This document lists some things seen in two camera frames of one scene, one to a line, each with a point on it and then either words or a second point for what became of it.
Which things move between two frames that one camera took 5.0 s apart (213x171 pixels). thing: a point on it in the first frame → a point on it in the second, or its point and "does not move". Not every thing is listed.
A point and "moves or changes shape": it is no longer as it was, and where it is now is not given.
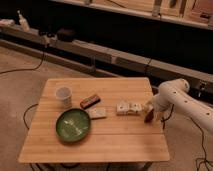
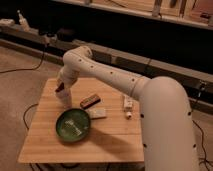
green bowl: x=73 y=124 does not move
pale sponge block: x=97 y=113 does not move
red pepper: x=149 y=117 moves or changes shape
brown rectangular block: x=88 y=101 does not move
